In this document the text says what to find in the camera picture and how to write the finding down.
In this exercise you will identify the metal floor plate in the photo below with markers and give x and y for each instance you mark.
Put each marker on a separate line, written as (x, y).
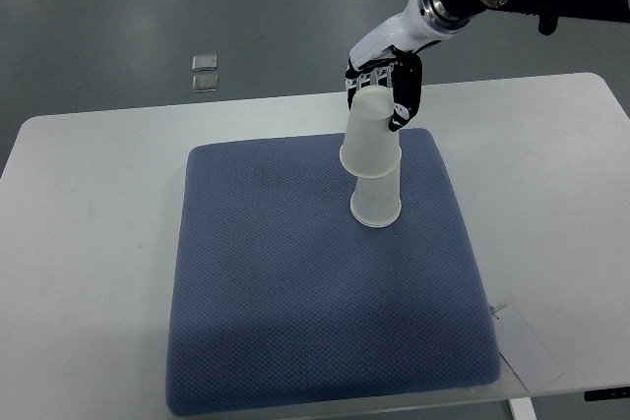
(205, 82)
(204, 62)

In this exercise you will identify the white paper cup on cushion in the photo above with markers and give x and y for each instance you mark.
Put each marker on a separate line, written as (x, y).
(376, 202)

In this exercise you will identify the white paper cup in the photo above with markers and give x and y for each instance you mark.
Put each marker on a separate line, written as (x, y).
(376, 202)
(370, 149)

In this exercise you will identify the lower metal floor plate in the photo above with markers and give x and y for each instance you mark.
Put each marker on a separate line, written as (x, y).
(205, 82)

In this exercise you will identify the table control panel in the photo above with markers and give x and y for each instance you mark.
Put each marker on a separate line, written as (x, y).
(609, 394)

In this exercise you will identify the white table leg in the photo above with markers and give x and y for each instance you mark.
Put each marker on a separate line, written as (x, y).
(522, 409)

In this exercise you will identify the upper metal floor plate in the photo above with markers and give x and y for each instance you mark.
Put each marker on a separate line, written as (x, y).
(204, 62)

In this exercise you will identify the blue mesh cushion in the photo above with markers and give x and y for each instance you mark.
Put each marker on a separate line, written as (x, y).
(282, 297)

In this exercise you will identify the white paper tag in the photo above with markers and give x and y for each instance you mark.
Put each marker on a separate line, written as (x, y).
(523, 351)

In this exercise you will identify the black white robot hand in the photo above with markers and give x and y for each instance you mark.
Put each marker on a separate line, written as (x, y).
(390, 54)

